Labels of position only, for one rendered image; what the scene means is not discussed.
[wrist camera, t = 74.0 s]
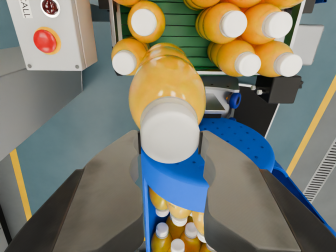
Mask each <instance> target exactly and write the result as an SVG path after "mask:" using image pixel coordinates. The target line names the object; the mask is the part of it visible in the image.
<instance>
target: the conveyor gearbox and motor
mask: <svg viewBox="0 0 336 252"><path fill-rule="evenodd" d="M323 31H324V25H322V24H299V26H298V29H297V33H296V36H295V40H294V44H293V47H292V51H293V54H295V55H298V56H300V58H301V59H302V66H310V65H312V63H313V62H314V57H315V54H316V51H317V48H318V45H319V42H320V39H321V36H322V33H323Z"/></svg>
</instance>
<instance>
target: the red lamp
mask: <svg viewBox="0 0 336 252"><path fill-rule="evenodd" d="M41 7H42V9H43V11H44V12H45V13H47V14H48V15H55V14H56V13H57V10H58V7H57V5H56V3H55V2H54V1H53V0H43V1H42V3H41Z"/></svg>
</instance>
